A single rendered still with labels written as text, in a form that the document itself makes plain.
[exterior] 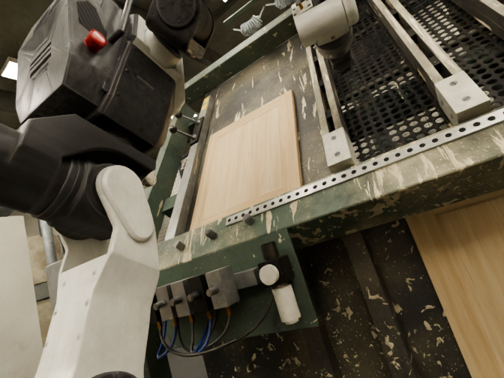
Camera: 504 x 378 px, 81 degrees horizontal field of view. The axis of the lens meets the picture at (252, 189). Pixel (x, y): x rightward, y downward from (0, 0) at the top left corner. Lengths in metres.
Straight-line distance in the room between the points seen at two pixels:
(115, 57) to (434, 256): 0.91
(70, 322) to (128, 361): 0.10
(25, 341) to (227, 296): 3.85
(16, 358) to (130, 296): 3.94
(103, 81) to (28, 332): 4.03
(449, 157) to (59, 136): 0.72
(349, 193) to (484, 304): 0.46
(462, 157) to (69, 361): 0.74
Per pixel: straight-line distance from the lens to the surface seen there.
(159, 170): 1.51
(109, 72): 0.66
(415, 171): 0.71
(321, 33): 0.70
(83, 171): 0.56
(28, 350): 4.49
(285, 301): 0.72
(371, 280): 0.93
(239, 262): 0.83
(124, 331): 0.54
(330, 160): 0.78
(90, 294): 0.52
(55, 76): 0.65
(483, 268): 0.97
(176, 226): 1.10
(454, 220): 0.94
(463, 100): 0.79
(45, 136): 0.55
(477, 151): 0.72
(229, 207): 0.98
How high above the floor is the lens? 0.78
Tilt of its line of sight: 11 degrees up
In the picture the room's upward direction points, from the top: 18 degrees counter-clockwise
